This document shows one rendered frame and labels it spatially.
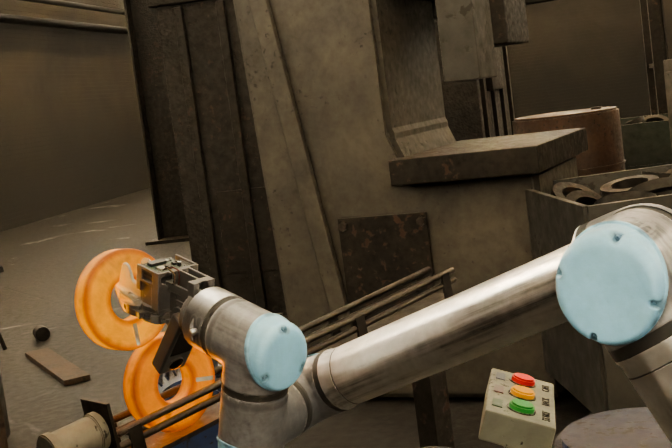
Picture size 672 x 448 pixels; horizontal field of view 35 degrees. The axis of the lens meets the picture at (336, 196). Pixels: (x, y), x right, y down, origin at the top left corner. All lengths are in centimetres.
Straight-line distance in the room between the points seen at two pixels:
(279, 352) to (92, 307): 35
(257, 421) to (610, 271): 54
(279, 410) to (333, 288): 246
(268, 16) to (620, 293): 291
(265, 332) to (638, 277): 50
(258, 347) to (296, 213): 257
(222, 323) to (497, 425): 49
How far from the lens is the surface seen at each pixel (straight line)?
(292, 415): 148
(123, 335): 165
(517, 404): 170
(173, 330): 153
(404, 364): 143
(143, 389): 168
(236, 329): 140
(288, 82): 386
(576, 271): 112
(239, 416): 143
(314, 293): 395
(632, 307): 110
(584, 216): 300
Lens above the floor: 111
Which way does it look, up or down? 5 degrees down
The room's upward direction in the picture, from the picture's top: 7 degrees counter-clockwise
